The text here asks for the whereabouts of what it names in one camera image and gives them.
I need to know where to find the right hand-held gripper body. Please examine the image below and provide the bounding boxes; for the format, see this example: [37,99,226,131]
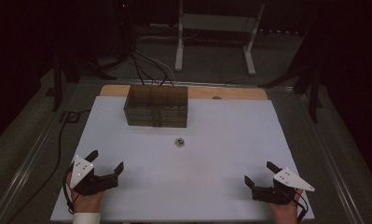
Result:
[251,167,316,206]

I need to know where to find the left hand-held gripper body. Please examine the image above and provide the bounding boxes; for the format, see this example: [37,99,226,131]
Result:
[69,155,119,197]

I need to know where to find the smoky clear acrylic organizer box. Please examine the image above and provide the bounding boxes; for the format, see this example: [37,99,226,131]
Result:
[123,84,189,129]

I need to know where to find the person's left hand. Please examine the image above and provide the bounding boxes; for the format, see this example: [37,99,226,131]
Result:
[65,172,105,216]

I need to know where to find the person's right hand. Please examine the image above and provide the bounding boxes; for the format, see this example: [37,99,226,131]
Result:
[269,188,303,224]

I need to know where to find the white sheet table cover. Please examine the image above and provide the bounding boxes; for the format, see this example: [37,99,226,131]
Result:
[49,95,315,222]

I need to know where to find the black tripod stand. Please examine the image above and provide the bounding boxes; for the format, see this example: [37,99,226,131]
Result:
[45,46,117,113]
[257,27,325,124]

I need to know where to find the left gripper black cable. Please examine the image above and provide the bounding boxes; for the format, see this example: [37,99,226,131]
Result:
[62,167,76,216]

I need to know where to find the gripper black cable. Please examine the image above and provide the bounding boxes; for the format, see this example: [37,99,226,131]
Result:
[62,167,76,216]
[294,189,309,224]

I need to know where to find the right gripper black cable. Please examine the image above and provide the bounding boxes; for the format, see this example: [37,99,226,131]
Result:
[294,189,309,224]

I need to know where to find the long black floor cable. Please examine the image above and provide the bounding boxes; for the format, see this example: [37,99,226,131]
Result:
[6,109,92,224]

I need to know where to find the aluminium floor rail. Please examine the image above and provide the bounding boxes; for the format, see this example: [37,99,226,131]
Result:
[80,78,295,92]
[0,111,62,224]
[299,92,366,224]

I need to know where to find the bundle of black cables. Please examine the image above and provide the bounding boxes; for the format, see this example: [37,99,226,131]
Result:
[128,46,175,87]

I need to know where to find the white floor cable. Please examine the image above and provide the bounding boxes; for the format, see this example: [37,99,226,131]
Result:
[136,35,177,82]

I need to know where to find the white metal stand frame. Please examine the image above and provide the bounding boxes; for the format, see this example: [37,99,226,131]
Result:
[174,0,266,77]

